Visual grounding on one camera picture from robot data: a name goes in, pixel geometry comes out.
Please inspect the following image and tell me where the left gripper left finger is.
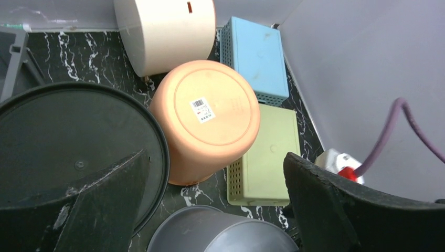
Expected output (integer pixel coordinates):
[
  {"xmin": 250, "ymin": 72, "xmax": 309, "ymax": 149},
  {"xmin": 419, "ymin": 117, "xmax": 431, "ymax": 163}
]
[{"xmin": 1, "ymin": 149, "xmax": 150, "ymax": 251}]

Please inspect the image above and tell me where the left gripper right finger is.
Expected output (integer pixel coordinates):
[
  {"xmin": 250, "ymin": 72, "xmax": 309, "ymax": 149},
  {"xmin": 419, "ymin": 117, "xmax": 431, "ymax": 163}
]
[{"xmin": 283, "ymin": 152, "xmax": 444, "ymax": 251}]

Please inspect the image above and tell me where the yellow plastic basket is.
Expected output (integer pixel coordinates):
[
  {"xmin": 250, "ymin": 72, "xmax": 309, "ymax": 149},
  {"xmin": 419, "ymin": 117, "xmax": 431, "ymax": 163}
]
[{"xmin": 226, "ymin": 104, "xmax": 300, "ymax": 206}]

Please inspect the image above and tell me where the light grey plastic bucket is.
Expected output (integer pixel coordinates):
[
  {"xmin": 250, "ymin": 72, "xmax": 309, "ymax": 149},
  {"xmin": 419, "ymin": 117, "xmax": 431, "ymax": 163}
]
[{"xmin": 147, "ymin": 205, "xmax": 299, "ymax": 252}]

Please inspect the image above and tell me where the dark blue bucket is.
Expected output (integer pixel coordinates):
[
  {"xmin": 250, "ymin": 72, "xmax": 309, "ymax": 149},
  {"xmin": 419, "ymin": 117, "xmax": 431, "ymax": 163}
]
[{"xmin": 1, "ymin": 82, "xmax": 169, "ymax": 233}]

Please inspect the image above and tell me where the orange plastic bucket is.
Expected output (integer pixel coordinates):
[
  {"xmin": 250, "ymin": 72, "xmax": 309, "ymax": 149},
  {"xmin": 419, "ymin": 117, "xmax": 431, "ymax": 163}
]
[{"xmin": 149, "ymin": 60, "xmax": 260, "ymax": 186}]

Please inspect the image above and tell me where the grey plastic bin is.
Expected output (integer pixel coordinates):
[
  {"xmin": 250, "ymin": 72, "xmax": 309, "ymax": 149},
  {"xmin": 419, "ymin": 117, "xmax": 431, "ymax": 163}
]
[{"xmin": 1, "ymin": 27, "xmax": 45, "ymax": 102}]

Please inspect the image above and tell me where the light blue plastic basket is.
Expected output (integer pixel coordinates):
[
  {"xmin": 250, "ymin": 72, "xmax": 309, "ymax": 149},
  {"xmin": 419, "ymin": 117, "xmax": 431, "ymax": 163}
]
[{"xmin": 219, "ymin": 16, "xmax": 289, "ymax": 107}]

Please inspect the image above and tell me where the cream cylindrical container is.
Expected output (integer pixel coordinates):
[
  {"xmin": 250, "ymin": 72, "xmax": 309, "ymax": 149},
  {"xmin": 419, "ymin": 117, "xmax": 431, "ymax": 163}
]
[{"xmin": 114, "ymin": 0, "xmax": 216, "ymax": 77}]

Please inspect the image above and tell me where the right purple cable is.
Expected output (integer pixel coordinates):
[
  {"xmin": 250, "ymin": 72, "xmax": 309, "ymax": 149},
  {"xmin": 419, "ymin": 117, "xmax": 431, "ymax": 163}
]
[{"xmin": 354, "ymin": 97, "xmax": 445, "ymax": 178}]

